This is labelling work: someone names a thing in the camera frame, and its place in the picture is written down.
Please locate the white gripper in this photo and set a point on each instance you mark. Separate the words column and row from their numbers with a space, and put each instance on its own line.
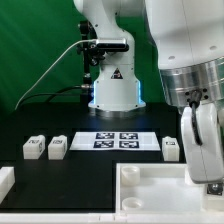
column 205, row 162

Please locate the white square table top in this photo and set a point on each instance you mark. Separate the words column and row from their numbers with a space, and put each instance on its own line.
column 162, row 188

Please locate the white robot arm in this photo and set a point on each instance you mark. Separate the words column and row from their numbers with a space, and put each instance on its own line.
column 189, row 37

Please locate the white sheet with AprilTags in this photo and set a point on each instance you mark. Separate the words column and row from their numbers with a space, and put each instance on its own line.
column 131, row 141

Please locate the white obstacle block left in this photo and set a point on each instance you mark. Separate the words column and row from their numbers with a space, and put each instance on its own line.
column 7, row 180

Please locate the white front edge strip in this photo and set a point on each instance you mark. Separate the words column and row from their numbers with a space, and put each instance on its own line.
column 109, row 219

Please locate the black camera stand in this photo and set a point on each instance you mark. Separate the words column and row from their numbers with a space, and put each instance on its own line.
column 91, row 57

